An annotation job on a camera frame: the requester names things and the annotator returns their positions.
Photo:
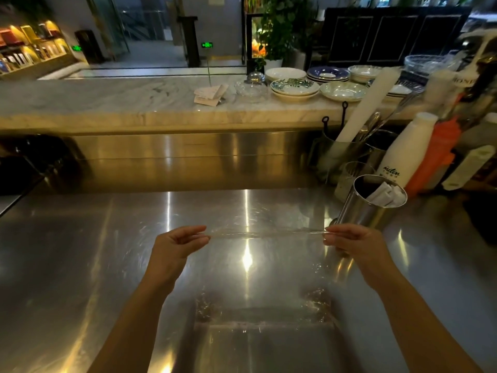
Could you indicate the person's left hand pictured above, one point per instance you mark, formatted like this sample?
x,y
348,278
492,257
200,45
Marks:
x,y
165,254

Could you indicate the person's right hand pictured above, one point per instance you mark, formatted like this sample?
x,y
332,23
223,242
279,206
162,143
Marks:
x,y
367,252

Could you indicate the person's right thumb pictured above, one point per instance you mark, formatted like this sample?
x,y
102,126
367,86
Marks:
x,y
336,240

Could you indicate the person's left thumb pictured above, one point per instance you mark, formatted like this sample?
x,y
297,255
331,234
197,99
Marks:
x,y
196,241

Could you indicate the clear plastic wrap sheet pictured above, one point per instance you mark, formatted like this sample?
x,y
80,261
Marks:
x,y
248,279

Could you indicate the person's right forearm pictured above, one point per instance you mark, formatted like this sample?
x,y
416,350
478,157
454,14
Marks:
x,y
419,330

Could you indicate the person's left forearm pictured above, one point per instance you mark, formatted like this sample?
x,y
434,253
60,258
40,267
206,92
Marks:
x,y
134,330

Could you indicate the steel cylinder packet holder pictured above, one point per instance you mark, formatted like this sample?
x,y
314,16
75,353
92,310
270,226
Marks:
x,y
359,211

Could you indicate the clear drinking glass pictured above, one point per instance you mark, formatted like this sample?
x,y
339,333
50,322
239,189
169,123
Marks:
x,y
347,180

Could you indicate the white paper packets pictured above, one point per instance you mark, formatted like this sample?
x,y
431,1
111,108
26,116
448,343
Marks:
x,y
388,194

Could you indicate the steel utensil holder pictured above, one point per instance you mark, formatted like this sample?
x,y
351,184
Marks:
x,y
336,157

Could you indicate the steel cup with utensils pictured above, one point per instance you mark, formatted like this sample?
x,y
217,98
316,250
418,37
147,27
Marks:
x,y
378,145

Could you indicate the white plastic bottle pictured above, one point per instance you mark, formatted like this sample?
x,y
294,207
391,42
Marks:
x,y
407,151

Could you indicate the orange plastic bottle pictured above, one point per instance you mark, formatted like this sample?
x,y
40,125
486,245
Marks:
x,y
435,157

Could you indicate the pale green plate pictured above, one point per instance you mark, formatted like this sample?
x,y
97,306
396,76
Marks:
x,y
343,91

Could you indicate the white labelled slim bottle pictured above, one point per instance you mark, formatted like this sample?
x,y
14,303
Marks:
x,y
468,167

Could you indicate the stack of leaf-pattern plates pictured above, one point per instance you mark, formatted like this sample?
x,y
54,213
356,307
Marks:
x,y
294,89

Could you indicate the small clear glass bowl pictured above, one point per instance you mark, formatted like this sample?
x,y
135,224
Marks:
x,y
250,91

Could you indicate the blue-rimmed white plate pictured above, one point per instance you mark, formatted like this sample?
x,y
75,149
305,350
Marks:
x,y
402,89

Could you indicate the stack of blue plates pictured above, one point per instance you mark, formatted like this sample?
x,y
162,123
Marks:
x,y
328,74

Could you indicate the metal receipt spike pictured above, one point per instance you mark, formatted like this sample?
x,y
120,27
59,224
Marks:
x,y
209,71

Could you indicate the plain white plate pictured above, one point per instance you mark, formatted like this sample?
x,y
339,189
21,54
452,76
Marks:
x,y
285,73

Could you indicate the metal call bell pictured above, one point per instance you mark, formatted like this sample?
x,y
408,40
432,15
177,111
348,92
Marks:
x,y
256,77

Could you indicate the large clear glass bowl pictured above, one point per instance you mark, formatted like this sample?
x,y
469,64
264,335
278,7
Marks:
x,y
427,64

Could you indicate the black panelled cabinet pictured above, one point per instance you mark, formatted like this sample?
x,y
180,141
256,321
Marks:
x,y
388,34

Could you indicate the green potted plant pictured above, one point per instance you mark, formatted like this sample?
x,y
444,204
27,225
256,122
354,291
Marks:
x,y
276,31

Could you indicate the syrup bottle with white pump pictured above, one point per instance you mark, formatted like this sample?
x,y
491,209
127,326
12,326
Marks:
x,y
471,69

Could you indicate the lit display shelf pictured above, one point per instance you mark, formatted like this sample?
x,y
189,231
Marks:
x,y
31,46

